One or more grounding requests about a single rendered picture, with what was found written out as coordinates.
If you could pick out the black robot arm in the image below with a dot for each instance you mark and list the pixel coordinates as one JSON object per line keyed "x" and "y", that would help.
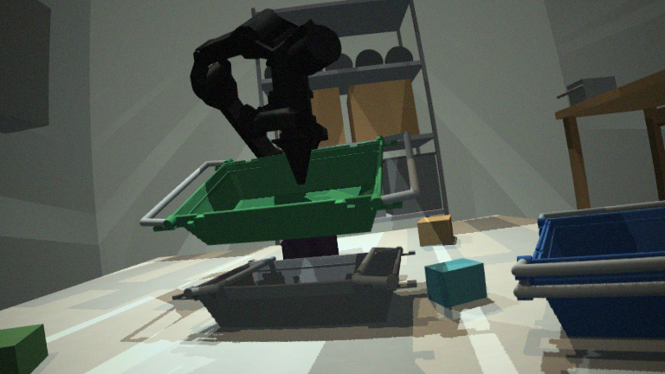
{"x": 293, "y": 52}

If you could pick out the green plastic tray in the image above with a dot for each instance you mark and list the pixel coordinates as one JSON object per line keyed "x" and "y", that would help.
{"x": 259, "y": 200}

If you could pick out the brown block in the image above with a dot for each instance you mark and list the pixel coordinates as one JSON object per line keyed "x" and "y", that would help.
{"x": 435, "y": 230}

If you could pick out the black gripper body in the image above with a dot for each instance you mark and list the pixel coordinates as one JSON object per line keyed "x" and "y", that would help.
{"x": 293, "y": 114}

